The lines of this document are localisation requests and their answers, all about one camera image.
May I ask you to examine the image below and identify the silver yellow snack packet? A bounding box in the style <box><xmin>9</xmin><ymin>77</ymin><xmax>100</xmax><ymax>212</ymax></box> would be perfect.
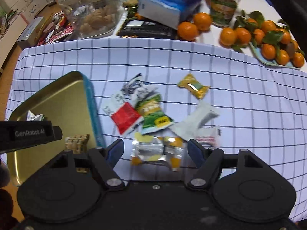
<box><xmin>131</xmin><ymin>132</ymin><xmax>185</xmax><ymax>171</ymax></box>

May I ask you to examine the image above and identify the brown gold heart snack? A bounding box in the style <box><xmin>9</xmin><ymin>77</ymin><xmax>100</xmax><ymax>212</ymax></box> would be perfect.
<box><xmin>64</xmin><ymin>133</ymin><xmax>91</xmax><ymax>173</ymax></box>

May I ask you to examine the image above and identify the white hawthorn strip packet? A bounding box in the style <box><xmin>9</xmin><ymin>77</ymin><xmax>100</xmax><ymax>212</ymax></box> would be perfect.
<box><xmin>194</xmin><ymin>127</ymin><xmax>221</xmax><ymax>147</ymax></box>

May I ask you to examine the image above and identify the green white packet in tray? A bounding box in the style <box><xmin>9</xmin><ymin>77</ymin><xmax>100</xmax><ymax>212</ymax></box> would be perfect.
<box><xmin>26</xmin><ymin>110</ymin><xmax>45</xmax><ymax>121</ymax></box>

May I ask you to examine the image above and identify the pale green snack packet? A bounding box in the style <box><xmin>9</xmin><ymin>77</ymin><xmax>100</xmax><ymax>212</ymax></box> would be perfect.
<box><xmin>170</xmin><ymin>101</ymin><xmax>220</xmax><ymax>142</ymax></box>

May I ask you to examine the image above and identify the red white snack packet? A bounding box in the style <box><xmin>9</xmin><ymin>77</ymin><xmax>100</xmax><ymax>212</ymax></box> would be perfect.
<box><xmin>102</xmin><ymin>90</ymin><xmax>144</xmax><ymax>136</ymax></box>

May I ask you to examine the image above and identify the green garlic snack packet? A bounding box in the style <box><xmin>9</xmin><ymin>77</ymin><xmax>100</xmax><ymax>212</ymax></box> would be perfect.
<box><xmin>135</xmin><ymin>93</ymin><xmax>174</xmax><ymax>135</ymax></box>

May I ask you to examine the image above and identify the gold tin tray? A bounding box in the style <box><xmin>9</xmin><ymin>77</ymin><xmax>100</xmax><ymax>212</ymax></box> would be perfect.
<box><xmin>7</xmin><ymin>71</ymin><xmax>106</xmax><ymax>186</ymax></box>

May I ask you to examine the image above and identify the navy white snack packet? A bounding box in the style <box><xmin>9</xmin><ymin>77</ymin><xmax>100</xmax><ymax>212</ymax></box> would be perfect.
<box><xmin>121</xmin><ymin>73</ymin><xmax>158</xmax><ymax>103</ymax></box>

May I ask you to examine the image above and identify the checkered white cloth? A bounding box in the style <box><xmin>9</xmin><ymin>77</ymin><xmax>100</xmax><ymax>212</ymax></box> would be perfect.
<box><xmin>6</xmin><ymin>38</ymin><xmax>306</xmax><ymax>222</ymax></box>

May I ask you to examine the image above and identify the gold wrapped candy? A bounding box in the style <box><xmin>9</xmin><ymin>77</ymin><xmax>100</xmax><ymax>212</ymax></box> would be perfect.
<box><xmin>177</xmin><ymin>73</ymin><xmax>210</xmax><ymax>100</ymax></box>

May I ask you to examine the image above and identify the grey cardboard box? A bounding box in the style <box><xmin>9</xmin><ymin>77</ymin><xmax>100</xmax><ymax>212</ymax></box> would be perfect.
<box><xmin>17</xmin><ymin>17</ymin><xmax>45</xmax><ymax>50</ymax></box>

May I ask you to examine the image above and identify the red snack packets pile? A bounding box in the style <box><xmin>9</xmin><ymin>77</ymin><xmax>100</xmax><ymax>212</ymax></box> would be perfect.
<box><xmin>36</xmin><ymin>11</ymin><xmax>74</xmax><ymax>46</ymax></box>

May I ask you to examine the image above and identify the light blue fruit plate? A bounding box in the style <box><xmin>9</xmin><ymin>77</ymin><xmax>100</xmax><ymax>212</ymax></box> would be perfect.
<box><xmin>249</xmin><ymin>42</ymin><xmax>299</xmax><ymax>70</ymax></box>

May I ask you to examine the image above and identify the loose mandarin orange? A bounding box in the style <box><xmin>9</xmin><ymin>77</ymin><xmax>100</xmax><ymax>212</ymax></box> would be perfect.
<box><xmin>235</xmin><ymin>28</ymin><xmax>252</xmax><ymax>46</ymax></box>
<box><xmin>219</xmin><ymin>27</ymin><xmax>237</xmax><ymax>47</ymax></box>
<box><xmin>193</xmin><ymin>12</ymin><xmax>212</xmax><ymax>31</ymax></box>
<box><xmin>177</xmin><ymin>21</ymin><xmax>199</xmax><ymax>41</ymax></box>

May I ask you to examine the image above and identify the mandarin on plate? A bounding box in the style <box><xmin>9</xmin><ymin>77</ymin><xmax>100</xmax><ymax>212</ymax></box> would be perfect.
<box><xmin>261</xmin><ymin>20</ymin><xmax>277</xmax><ymax>34</ymax></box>
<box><xmin>292</xmin><ymin>52</ymin><xmax>304</xmax><ymax>69</ymax></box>
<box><xmin>261</xmin><ymin>43</ymin><xmax>276</xmax><ymax>60</ymax></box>
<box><xmin>275</xmin><ymin>49</ymin><xmax>290</xmax><ymax>65</ymax></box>

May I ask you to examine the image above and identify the black snack package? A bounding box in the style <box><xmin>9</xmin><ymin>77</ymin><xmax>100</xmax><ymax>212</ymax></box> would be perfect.
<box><xmin>117</xmin><ymin>20</ymin><xmax>177</xmax><ymax>39</ymax></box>

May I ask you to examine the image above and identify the large glass cookie jar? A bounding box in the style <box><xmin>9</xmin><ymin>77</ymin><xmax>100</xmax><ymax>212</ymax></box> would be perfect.
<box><xmin>58</xmin><ymin>0</ymin><xmax>124</xmax><ymax>39</ymax></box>

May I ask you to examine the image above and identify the blue tissue pack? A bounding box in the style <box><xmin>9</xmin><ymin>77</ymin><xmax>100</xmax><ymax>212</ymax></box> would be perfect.
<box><xmin>138</xmin><ymin>0</ymin><xmax>202</xmax><ymax>29</ymax></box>

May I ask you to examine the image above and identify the glass jar yellow lid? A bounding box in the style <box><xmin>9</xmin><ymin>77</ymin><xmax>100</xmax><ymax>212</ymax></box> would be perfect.
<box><xmin>210</xmin><ymin>0</ymin><xmax>240</xmax><ymax>28</ymax></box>

